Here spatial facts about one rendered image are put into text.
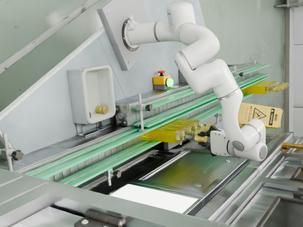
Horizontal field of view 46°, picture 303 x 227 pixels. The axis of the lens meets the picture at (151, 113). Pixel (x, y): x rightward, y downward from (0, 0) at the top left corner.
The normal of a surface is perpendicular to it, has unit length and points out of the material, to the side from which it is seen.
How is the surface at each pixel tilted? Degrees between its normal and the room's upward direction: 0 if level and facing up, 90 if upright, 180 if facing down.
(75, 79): 90
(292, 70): 90
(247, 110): 77
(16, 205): 90
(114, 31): 4
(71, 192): 90
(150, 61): 0
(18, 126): 0
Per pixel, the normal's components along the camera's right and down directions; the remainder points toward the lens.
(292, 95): -0.56, 0.22
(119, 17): 0.85, 0.01
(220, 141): -0.77, 0.15
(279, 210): -0.07, -0.97
